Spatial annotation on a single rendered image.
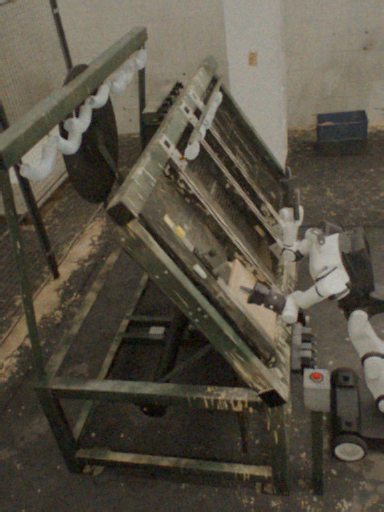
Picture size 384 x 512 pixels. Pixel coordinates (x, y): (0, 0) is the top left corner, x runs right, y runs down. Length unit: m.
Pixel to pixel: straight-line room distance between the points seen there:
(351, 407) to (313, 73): 5.20
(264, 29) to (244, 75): 0.53
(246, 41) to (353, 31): 1.84
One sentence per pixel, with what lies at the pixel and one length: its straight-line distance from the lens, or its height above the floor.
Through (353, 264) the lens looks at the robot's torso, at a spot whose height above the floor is 1.32.
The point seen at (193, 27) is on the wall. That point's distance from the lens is 7.80.
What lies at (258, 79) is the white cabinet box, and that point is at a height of 1.13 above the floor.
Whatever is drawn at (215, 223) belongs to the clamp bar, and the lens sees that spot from 2.84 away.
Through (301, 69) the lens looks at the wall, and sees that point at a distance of 7.74.
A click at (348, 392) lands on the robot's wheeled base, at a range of 3.64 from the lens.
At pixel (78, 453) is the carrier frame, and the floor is 0.18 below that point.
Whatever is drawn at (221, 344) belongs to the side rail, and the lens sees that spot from 2.53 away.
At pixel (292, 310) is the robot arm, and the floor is 1.31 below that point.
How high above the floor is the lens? 2.93
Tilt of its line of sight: 33 degrees down
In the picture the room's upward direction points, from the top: 9 degrees counter-clockwise
